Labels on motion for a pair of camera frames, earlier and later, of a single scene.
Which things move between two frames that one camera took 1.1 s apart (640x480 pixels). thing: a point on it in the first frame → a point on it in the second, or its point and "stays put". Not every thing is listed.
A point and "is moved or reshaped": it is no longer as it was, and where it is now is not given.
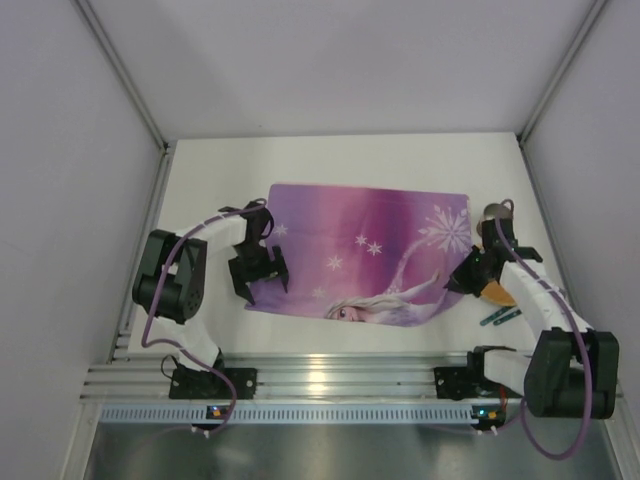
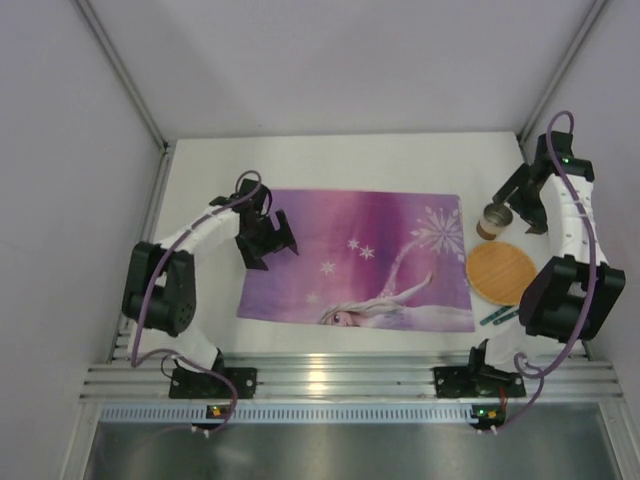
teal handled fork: x=494 y=316 stays put
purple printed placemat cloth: x=360 y=254 is moved or reshaped
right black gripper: x=470 y=272 → x=522 y=201
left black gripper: x=257 y=267 → x=270 y=240
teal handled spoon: x=507 y=317 stays put
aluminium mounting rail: x=147 y=375 stays put
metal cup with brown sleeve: x=491 y=212 stays put
